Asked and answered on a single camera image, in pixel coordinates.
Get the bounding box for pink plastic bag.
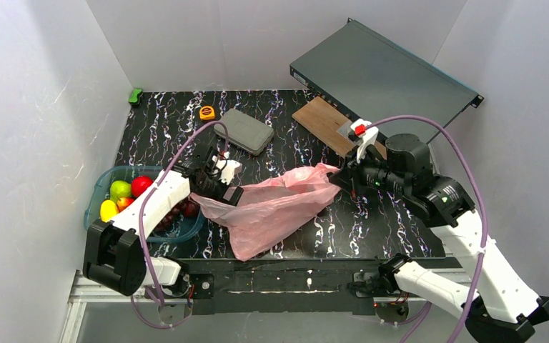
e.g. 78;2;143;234
191;163;340;262

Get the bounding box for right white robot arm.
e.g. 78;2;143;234
328;134;549;342

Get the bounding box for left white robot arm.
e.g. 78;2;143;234
82;146;243;296

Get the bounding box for purple fake grapes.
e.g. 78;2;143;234
154;199;200;232

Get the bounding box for red fake apple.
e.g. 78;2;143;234
130;176;154;198

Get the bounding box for small red fake fruit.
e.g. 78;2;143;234
116;197;134;212

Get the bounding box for green fake apple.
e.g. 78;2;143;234
109;180;132;202

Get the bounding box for yellow fake lemon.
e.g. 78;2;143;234
99;199;119;222

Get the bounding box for grey plastic case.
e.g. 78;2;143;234
214;109;275;156

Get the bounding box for wooden board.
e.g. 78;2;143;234
292;96;389;159

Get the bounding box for orange tape measure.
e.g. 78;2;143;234
199;106;216;121

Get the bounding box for blue plastic fruit container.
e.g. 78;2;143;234
84;165;206;244

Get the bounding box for green small object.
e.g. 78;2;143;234
128;88;143;105

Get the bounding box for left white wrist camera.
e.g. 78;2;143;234
214;151;242;185

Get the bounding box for metal bracket with knob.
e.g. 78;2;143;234
337;121;355;144

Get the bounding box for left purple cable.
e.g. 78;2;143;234
129;120;231;330

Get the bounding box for purple cable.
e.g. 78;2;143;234
364;114;488;343
129;120;231;330

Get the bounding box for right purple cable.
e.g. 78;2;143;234
364;114;488;343

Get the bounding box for dark rack network switch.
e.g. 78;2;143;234
290;19;484;127

